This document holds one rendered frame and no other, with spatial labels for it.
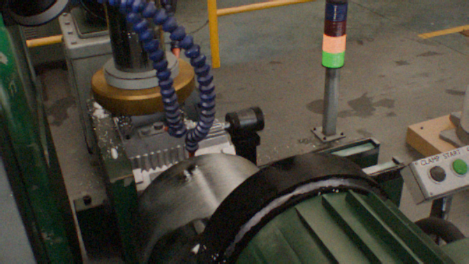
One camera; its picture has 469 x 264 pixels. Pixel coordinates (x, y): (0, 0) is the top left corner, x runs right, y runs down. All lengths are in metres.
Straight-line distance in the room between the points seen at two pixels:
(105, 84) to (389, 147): 0.91
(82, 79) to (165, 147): 0.49
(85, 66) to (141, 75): 0.52
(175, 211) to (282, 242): 0.37
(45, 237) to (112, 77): 0.27
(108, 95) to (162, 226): 0.24
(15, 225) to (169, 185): 0.22
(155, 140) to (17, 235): 0.27
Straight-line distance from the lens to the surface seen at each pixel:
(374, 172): 1.17
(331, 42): 1.38
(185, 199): 0.72
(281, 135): 1.52
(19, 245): 0.81
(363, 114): 1.66
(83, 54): 1.32
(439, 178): 0.95
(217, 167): 0.76
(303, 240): 0.37
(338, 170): 0.41
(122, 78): 0.84
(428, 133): 1.50
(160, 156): 0.91
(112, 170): 0.82
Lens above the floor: 1.60
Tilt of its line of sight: 31 degrees down
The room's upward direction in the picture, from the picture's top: 3 degrees counter-clockwise
